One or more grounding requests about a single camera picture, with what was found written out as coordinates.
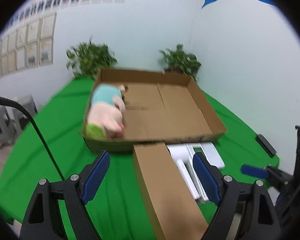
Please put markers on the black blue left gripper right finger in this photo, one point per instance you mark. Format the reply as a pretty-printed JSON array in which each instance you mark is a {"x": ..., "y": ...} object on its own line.
[{"x": 252, "y": 201}]

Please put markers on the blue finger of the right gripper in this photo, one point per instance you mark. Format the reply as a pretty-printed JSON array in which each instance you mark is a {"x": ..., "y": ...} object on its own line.
[{"x": 256, "y": 172}]

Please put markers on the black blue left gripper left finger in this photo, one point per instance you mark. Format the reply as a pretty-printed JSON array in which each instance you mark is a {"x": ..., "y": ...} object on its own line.
[{"x": 43, "y": 218}]

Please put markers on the white green printed box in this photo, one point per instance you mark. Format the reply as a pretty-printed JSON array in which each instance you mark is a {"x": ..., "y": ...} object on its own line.
[{"x": 182, "y": 155}]

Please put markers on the long brown cardboard box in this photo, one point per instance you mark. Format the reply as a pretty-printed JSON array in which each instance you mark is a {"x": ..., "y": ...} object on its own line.
[{"x": 171, "y": 208}]

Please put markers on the grey plastic stool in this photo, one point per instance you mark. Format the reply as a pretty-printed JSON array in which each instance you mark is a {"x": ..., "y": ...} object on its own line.
[
  {"x": 28, "y": 103},
  {"x": 8, "y": 130}
]

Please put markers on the pink plush pig toy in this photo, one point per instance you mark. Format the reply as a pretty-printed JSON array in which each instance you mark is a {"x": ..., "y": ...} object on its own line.
[{"x": 105, "y": 116}]

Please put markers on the large open cardboard tray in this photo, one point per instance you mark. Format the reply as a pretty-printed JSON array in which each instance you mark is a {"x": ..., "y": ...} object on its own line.
[{"x": 160, "y": 107}]

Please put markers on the right potted green plant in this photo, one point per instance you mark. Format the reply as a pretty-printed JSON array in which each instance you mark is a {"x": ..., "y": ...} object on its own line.
[{"x": 180, "y": 62}]

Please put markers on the potted green plant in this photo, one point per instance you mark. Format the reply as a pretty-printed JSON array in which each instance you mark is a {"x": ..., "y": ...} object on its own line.
[
  {"x": 88, "y": 59},
  {"x": 180, "y": 62}
]

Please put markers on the left potted green plant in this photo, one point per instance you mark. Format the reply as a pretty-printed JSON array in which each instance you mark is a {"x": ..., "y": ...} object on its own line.
[{"x": 88, "y": 59}]

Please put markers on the framed certificates group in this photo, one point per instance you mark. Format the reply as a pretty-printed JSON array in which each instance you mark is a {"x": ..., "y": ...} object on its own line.
[{"x": 28, "y": 46}]

